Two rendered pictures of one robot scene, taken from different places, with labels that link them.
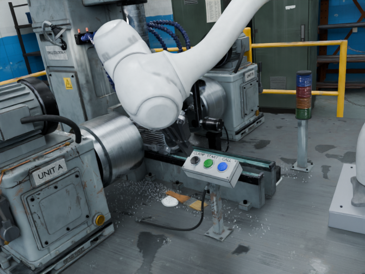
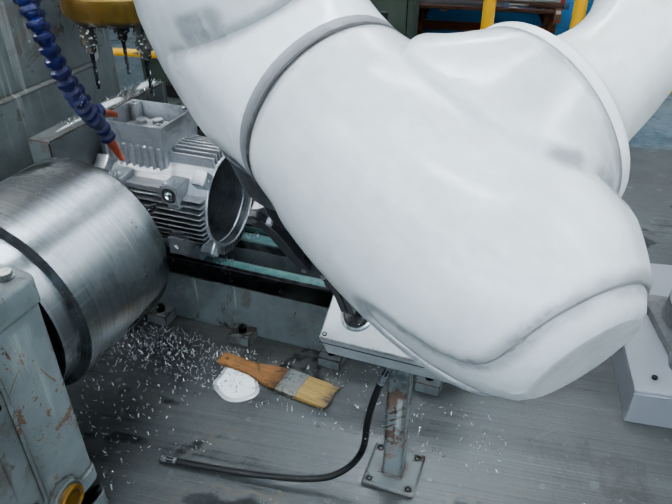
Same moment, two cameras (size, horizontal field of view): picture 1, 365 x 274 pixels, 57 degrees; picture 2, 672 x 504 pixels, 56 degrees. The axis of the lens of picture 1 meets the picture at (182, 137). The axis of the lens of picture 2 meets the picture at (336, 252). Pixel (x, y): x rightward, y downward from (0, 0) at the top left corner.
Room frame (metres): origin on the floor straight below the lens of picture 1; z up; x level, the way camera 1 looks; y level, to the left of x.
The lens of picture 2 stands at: (0.43, 0.18, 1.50)
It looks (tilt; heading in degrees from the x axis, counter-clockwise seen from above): 33 degrees down; 340
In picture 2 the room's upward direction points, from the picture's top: straight up
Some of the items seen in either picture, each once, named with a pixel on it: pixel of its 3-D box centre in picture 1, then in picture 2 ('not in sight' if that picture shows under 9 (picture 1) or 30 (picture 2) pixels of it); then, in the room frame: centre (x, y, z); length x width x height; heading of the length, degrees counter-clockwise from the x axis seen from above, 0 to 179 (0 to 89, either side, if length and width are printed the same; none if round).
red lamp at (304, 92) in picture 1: (303, 90); not in sight; (1.29, -0.50, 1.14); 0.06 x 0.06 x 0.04
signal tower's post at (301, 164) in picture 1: (303, 122); not in sight; (1.29, -0.50, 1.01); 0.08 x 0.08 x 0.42; 49
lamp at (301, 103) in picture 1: (303, 101); not in sight; (1.29, -0.50, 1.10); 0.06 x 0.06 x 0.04
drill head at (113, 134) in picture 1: (94, 154); (17, 296); (1.15, 0.33, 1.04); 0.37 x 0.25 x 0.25; 139
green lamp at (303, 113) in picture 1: (303, 112); not in sight; (1.29, -0.50, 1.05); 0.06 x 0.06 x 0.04
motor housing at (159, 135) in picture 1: (158, 128); (178, 189); (1.42, 0.10, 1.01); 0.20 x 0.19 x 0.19; 50
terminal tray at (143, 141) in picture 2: not in sight; (149, 134); (1.44, 0.13, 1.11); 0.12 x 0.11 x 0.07; 50
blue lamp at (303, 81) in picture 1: (303, 79); not in sight; (1.29, -0.50, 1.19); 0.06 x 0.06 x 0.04
